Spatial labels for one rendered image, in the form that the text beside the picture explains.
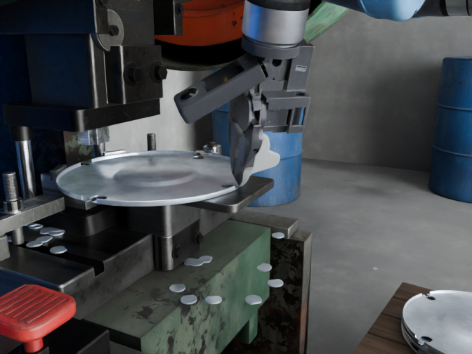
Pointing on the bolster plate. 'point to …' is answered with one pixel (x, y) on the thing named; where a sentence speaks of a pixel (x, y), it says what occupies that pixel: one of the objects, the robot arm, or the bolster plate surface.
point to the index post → (213, 147)
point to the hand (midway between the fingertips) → (236, 177)
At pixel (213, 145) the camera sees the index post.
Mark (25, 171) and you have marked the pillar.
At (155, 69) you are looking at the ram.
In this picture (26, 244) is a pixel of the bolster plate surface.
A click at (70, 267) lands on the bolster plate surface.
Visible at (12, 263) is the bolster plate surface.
